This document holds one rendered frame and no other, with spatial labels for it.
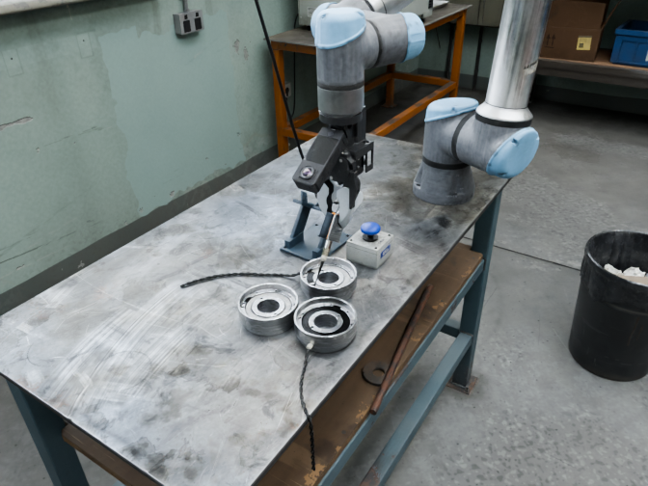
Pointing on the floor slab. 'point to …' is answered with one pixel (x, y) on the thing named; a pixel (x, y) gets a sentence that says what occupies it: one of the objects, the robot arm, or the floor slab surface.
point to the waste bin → (612, 308)
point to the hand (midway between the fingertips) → (335, 221)
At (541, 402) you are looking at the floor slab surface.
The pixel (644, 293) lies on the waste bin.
